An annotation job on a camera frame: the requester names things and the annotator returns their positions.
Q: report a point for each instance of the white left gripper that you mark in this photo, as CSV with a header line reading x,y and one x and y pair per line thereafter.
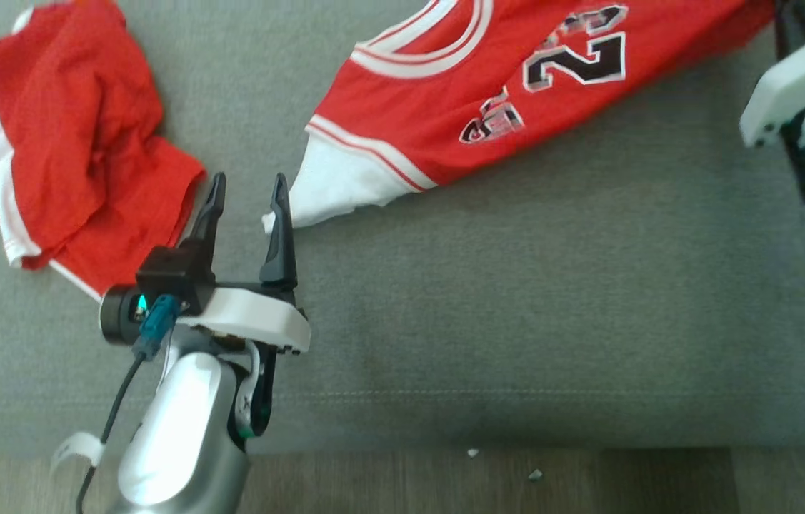
x,y
252,314

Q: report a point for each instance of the large grey sofa seat cushion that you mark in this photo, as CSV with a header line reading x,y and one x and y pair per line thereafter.
x,y
516,300

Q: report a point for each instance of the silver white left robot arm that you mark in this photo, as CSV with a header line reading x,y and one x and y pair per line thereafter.
x,y
181,428

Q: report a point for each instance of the red basketball jersey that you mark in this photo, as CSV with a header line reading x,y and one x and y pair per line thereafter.
x,y
431,107

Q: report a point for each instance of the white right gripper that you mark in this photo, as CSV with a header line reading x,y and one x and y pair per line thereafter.
x,y
795,78

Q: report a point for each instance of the red shorts with white stripe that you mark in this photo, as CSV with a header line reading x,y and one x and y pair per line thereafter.
x,y
73,128

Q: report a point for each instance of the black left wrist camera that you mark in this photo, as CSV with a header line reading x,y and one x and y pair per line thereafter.
x,y
116,318

